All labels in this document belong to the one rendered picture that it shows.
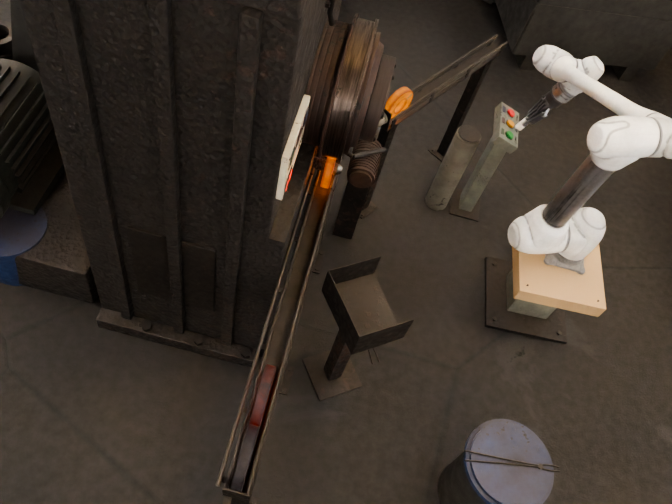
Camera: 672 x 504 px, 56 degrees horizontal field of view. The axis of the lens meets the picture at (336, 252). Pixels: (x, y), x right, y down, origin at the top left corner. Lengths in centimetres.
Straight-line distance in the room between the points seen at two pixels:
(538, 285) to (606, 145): 80
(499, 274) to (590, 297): 55
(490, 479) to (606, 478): 84
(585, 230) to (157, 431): 186
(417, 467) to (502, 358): 68
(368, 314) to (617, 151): 97
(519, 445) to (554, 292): 71
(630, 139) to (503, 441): 110
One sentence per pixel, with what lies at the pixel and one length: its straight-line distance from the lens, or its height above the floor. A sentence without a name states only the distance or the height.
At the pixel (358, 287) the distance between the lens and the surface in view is 225.
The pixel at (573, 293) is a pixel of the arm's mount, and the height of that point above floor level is 42.
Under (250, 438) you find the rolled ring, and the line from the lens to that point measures 183.
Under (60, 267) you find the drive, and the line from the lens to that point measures 271.
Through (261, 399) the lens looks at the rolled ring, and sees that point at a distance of 186.
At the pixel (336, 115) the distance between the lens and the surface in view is 191.
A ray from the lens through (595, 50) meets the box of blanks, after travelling 453.
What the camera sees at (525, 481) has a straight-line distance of 236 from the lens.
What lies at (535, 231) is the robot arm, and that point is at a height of 66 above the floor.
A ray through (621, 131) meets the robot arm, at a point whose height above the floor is 124.
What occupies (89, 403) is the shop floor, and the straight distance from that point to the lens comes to 269.
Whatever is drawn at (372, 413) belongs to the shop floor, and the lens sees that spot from 272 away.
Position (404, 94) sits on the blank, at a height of 77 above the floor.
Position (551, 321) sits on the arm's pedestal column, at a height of 2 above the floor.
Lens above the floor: 249
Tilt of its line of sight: 55 degrees down
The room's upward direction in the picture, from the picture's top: 18 degrees clockwise
